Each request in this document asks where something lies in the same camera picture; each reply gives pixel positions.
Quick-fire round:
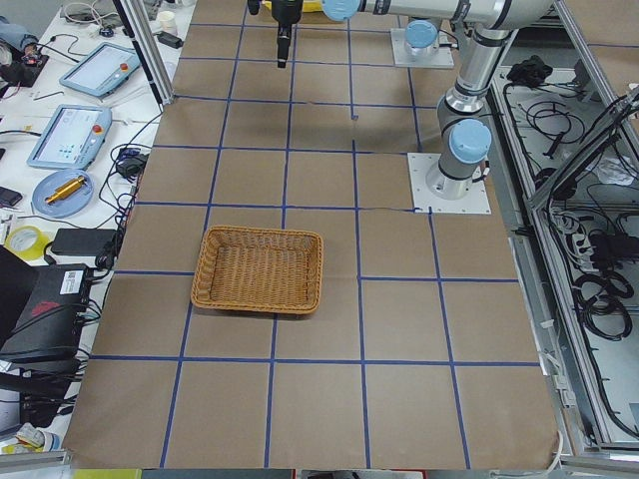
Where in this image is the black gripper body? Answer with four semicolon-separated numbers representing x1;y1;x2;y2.
272;0;303;25

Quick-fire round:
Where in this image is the yellow tape roll on desk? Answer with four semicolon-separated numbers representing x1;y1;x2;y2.
4;226;50;261

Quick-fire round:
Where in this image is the upper teach pendant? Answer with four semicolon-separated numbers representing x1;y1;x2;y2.
59;42;141;98

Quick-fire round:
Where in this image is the teach pendant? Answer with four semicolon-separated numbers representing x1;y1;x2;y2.
27;104;112;170
59;42;141;98

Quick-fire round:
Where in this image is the lower teach pendant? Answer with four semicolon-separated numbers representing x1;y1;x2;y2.
27;104;112;170

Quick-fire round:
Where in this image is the brown wicker basket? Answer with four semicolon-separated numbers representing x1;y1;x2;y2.
191;226;323;314

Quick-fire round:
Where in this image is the brass cylinder tool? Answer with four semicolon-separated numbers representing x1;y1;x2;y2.
45;176;87;205

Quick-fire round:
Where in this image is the blue plate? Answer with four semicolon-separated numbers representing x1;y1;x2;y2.
31;169;94;219

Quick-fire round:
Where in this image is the black power adapter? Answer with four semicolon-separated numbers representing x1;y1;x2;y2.
50;229;116;256

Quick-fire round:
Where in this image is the black laptop computer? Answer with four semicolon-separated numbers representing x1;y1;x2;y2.
1;247;91;364

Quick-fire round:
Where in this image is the aluminium frame post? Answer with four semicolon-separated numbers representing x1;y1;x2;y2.
113;0;174;106

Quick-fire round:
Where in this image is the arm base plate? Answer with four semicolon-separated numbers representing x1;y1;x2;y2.
407;153;491;215
390;28;454;70

